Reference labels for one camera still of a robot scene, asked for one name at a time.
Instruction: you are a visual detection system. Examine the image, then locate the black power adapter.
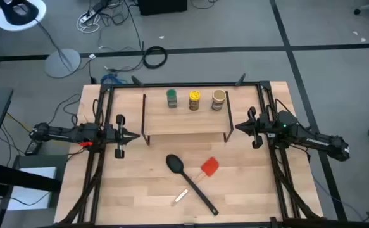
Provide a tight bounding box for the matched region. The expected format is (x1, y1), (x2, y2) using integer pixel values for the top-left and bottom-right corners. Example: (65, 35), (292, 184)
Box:
(24, 140), (43, 156)

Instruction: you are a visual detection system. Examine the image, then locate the grey round floor base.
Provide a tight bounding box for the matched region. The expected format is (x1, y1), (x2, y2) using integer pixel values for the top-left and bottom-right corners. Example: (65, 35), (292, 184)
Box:
(44, 48), (82, 79)

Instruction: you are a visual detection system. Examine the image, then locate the blue cable bundle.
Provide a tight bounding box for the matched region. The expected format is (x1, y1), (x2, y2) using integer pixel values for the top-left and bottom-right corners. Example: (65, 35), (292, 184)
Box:
(99, 73), (120, 86)

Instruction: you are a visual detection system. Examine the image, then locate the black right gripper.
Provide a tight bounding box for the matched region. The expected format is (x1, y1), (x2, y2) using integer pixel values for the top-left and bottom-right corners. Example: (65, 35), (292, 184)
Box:
(234, 106), (279, 150)

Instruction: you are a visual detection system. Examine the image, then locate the green-lidded spice jar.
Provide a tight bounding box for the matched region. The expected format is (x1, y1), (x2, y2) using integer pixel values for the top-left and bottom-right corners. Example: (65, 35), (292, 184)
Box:
(166, 89), (178, 109)

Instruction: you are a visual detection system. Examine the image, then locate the yellow-lidded spice jar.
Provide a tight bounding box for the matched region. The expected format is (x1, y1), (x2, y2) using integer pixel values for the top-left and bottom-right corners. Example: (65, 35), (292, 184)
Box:
(189, 91), (201, 111)

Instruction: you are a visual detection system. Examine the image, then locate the white and grey cabinet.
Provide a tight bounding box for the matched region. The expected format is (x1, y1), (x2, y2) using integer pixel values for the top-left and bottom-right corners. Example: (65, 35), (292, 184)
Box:
(0, 154), (68, 228)

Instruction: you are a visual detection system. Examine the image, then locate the black floor box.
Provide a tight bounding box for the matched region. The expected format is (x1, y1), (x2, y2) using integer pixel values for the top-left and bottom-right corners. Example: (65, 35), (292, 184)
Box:
(137, 0), (189, 16)

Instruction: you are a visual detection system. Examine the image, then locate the red spatula with wooden handle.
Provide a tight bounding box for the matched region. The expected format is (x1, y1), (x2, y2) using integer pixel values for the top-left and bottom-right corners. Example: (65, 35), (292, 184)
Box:
(170, 156), (220, 208)

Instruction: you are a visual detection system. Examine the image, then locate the black metal table frame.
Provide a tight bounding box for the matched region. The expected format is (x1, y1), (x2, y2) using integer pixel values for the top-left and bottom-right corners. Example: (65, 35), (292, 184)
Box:
(56, 73), (326, 228)

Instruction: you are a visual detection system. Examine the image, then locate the white power strip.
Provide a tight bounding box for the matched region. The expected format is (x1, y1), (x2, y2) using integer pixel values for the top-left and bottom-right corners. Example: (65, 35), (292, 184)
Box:
(79, 10), (97, 25)

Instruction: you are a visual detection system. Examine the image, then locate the black plastic spoon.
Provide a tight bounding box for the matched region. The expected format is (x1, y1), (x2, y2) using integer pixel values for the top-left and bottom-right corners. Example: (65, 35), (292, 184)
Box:
(165, 154), (220, 217)

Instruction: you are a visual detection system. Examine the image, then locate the coiled black cable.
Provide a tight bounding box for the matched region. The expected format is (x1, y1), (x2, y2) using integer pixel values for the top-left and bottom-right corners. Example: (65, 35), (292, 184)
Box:
(142, 46), (168, 70)

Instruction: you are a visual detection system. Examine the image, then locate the tan-lidded spice jar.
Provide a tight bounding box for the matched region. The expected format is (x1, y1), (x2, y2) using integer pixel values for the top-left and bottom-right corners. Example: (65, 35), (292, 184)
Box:
(211, 89), (227, 111)

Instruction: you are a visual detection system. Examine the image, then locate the wooden shelf with black legs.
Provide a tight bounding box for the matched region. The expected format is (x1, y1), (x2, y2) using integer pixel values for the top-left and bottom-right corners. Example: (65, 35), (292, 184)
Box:
(141, 90), (235, 147)

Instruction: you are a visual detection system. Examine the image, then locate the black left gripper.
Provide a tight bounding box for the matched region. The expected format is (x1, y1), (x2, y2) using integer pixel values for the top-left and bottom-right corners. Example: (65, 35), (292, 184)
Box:
(104, 113), (141, 160)

